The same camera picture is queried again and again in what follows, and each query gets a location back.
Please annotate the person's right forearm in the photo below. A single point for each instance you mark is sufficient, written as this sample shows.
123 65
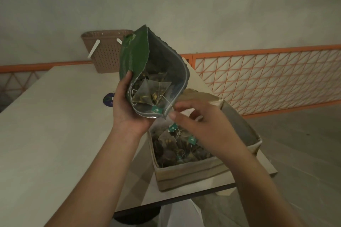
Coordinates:
261 195

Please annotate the person's right hand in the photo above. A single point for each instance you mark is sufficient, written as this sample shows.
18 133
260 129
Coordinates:
213 131

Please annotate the round purple sticker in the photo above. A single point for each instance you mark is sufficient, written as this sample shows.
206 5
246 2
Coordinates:
108 100

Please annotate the black table base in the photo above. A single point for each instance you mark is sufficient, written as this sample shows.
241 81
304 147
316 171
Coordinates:
136 216

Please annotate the green foil pouch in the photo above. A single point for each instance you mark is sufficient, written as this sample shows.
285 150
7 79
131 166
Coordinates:
134 54

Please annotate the person's left forearm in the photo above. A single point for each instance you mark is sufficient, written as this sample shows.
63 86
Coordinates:
93 181

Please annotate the beige paper box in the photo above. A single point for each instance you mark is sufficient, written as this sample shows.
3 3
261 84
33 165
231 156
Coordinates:
186 176

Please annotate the orange mesh fence panel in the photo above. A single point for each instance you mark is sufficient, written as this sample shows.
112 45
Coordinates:
266 80
16 80

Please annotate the green tag pyramid tea bag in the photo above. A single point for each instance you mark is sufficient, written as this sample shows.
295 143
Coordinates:
149 89

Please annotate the person's left hand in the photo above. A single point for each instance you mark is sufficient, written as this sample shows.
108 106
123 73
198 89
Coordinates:
125 115

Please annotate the brown plastic basket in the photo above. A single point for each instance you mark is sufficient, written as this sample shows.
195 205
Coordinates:
104 54

